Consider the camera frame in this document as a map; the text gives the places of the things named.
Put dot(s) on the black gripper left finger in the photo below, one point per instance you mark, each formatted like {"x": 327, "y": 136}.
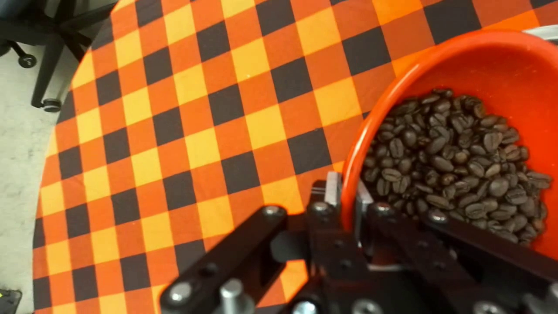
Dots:
{"x": 332, "y": 249}

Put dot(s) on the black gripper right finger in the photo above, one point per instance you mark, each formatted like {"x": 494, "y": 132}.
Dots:
{"x": 454, "y": 254}

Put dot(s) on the dark coffee beans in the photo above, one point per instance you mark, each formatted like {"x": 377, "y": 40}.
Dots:
{"x": 454, "y": 157}

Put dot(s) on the red plastic bowl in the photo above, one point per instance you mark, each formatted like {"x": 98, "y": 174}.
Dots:
{"x": 476, "y": 62}

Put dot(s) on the orange black checkered tablecloth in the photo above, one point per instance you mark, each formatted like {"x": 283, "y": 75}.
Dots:
{"x": 203, "y": 87}

